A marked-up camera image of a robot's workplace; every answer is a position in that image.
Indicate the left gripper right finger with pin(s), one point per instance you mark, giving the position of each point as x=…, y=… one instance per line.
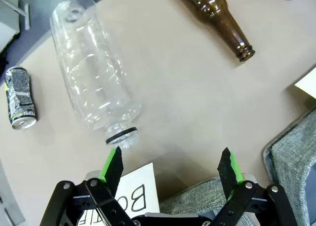
x=244, y=201

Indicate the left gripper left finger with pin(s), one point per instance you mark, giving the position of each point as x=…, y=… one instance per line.
x=98, y=199

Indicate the grey fabric bottle basket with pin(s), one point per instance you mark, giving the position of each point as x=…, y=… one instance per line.
x=205, y=196

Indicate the grey fabric plastic basket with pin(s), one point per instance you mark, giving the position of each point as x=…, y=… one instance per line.
x=291, y=161

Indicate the crushed black Pepsi can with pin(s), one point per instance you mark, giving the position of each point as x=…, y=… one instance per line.
x=20, y=97

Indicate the white card reading BOTTLE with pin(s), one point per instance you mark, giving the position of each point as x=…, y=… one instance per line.
x=138, y=194

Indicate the white card reading PLASTIC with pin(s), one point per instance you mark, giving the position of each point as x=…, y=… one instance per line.
x=307, y=86

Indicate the brown glass beer bottle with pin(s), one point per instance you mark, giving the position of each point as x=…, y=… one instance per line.
x=217, y=11

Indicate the grey metal bracket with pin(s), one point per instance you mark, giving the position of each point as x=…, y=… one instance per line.
x=24, y=16

